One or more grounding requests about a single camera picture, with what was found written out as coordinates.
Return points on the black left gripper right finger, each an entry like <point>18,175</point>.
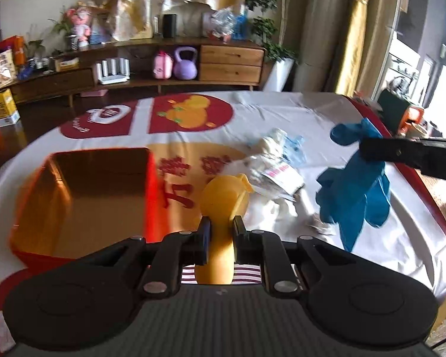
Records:
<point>265,249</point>

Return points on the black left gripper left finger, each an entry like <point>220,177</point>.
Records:
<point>165,260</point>

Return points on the yellow rubber duck toy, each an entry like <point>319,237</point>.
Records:
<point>222,199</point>

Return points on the alcohol wipes packet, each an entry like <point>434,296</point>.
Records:
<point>281,179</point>

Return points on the blue rubber glove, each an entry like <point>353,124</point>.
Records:
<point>354,195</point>

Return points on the dark green bag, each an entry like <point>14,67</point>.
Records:
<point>394,110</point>

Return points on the cream knitted cloth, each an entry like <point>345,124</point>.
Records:
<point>272,145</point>

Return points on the light blue face mask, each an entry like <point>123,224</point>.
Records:
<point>293,151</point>

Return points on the printed white tablecloth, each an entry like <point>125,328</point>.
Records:
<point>380,299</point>

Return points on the red storage box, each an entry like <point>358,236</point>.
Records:
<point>79,202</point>

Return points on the yellow curtain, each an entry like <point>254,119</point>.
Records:
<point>361,55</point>

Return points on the purple kettlebell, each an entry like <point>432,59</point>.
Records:
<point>185,69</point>

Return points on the pink toy case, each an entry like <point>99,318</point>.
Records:
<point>162,66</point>

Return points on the white wifi router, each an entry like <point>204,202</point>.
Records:
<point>112,71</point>

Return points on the wooden tv console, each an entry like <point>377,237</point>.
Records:
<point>236,63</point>

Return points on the clear plastic bag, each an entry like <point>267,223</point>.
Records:
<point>221,24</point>

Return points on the yellow cardboard box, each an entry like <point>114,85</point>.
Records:
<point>9,114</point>

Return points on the black cylinder speaker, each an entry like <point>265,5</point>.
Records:
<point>169,26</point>

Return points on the potted green plant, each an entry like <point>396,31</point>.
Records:
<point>268,28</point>

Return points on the pink plush doll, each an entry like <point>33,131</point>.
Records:
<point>81,18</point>

